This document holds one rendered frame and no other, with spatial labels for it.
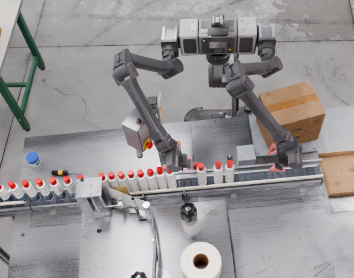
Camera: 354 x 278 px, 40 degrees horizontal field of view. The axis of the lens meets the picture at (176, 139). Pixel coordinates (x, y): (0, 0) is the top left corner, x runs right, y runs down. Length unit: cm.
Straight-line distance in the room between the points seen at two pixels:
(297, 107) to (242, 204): 62
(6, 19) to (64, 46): 91
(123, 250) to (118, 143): 71
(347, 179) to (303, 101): 51
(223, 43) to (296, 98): 55
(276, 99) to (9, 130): 244
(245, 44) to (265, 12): 230
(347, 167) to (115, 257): 139
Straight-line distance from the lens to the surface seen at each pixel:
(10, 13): 413
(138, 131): 229
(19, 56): 492
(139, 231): 270
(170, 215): 272
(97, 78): 450
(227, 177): 271
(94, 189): 256
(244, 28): 259
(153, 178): 266
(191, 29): 259
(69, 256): 279
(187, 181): 280
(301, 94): 285
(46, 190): 280
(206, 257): 248
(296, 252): 271
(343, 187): 291
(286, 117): 275
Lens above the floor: 336
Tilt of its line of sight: 57 degrees down
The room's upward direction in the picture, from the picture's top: 8 degrees counter-clockwise
